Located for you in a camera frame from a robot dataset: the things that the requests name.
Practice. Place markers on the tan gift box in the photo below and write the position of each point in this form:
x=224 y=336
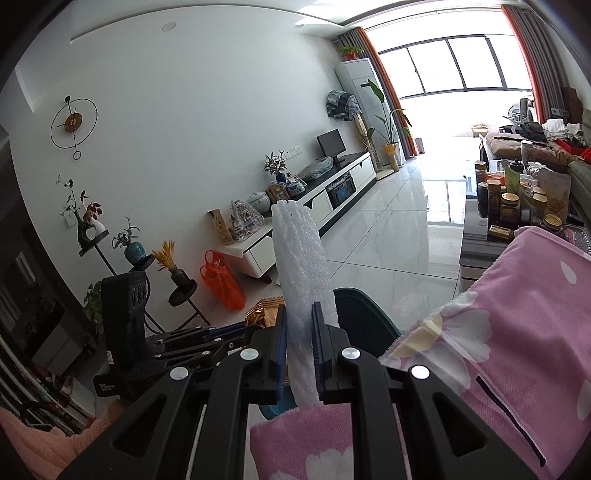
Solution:
x=220 y=226

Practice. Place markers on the leafy green floor plant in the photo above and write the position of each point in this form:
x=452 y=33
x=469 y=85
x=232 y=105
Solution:
x=93 y=304

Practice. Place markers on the brown paper bag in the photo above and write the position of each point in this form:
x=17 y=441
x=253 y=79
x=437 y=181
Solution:
x=556 y=189

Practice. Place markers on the black tiered plant stand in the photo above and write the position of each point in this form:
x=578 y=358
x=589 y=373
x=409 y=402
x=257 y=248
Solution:
x=182 y=295

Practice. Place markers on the small green potted plant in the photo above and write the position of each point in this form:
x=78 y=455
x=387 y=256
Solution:
x=350 y=50

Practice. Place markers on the plant in dark blue vase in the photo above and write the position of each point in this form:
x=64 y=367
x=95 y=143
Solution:
x=276 y=166

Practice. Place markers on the large window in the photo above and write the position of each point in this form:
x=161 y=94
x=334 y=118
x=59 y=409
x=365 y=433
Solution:
x=461 y=64

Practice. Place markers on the black glass coffee table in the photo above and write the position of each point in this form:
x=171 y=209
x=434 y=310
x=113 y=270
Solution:
x=480 y=258

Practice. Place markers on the orange grey curtain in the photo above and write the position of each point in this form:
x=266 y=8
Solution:
x=369 y=44
x=531 y=60

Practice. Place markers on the dark teal bin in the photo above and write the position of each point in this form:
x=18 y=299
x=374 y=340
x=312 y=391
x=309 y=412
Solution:
x=364 y=318

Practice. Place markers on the white TV cabinet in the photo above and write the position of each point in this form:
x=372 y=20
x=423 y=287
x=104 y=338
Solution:
x=318 y=198

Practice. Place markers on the small picture frame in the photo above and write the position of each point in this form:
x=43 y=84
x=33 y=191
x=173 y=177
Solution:
x=278 y=193

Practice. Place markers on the white wall sockets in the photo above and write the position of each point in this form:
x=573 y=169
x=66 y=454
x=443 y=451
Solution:
x=292 y=152

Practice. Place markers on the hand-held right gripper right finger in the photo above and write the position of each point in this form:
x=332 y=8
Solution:
x=318 y=355

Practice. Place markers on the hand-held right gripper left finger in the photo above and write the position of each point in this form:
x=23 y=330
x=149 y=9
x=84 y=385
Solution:
x=279 y=355

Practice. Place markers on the covered standing fan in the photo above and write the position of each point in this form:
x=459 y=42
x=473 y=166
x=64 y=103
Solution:
x=340 y=105

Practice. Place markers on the white desk fan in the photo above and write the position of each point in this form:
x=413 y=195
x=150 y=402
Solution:
x=516 y=110

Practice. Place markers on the gold snack wrapper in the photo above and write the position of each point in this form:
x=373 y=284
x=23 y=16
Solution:
x=263 y=314

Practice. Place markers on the person's left forearm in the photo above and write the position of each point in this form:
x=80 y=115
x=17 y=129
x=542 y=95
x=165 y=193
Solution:
x=27 y=438

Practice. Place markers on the dark shelf unit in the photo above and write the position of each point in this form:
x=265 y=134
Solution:
x=41 y=323

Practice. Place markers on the blue vase with plant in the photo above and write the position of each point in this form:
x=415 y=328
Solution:
x=135 y=254

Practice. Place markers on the ship model in clear cover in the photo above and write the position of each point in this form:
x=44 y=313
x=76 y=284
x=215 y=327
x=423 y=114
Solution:
x=244 y=221

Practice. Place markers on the plastic wrapped bundle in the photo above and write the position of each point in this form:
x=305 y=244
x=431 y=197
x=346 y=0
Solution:
x=316 y=168

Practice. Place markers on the black monitor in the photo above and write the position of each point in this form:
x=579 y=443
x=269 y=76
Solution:
x=330 y=143

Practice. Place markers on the pile of clothes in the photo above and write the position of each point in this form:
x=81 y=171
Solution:
x=561 y=129

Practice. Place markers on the white standing air conditioner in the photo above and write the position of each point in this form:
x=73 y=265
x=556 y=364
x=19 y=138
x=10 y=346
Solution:
x=364 y=92

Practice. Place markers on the white foam net sleeve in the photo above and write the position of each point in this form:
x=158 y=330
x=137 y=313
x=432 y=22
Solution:
x=300 y=258

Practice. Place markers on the group of jars and bottles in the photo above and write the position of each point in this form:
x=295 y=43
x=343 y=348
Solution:
x=510 y=207

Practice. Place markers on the tall plant in yellow pot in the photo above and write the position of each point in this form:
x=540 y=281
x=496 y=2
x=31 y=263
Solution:
x=390 y=154

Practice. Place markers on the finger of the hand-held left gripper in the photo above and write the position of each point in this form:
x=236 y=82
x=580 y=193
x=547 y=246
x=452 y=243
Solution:
x=203 y=333
x=207 y=348

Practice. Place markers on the brown sofa chaise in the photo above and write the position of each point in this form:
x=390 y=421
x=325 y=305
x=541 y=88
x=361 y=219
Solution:
x=508 y=147

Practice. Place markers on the round black wall clock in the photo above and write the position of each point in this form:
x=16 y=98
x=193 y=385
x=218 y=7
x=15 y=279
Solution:
x=73 y=121

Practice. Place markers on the orange plastic bag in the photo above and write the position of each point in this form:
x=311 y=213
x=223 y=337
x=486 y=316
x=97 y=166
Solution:
x=224 y=286

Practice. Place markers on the white ceramic jar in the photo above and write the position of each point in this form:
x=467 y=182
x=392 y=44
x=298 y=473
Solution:
x=258 y=203

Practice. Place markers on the black vase with yellow wheat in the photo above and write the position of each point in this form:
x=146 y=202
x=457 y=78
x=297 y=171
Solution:
x=179 y=277

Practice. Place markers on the grey green sofa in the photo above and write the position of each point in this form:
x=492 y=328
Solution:
x=581 y=180

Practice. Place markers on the blue white porcelain jar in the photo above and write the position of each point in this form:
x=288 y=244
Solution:
x=295 y=188

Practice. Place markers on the pink printed blanket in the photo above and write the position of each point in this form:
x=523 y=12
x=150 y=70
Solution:
x=521 y=323

